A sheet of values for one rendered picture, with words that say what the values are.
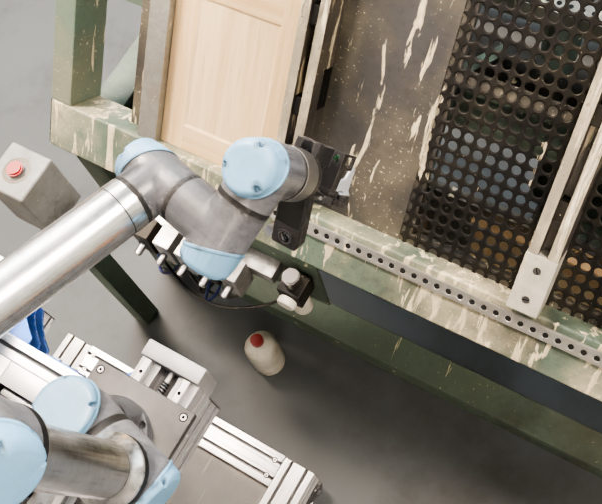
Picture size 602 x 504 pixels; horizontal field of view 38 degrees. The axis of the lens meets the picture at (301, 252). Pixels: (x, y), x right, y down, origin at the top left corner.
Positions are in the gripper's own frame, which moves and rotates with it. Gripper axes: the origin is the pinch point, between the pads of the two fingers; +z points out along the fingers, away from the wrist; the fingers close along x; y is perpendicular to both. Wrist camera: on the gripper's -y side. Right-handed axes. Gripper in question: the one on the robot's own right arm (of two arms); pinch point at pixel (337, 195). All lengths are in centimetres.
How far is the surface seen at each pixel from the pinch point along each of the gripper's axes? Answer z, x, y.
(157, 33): 31, 62, 13
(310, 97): 28.2, 22.6, 12.7
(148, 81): 36, 63, 3
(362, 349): 104, 11, -46
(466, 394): 105, -20, -44
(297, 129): 31.2, 23.9, 5.9
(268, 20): 29, 38, 24
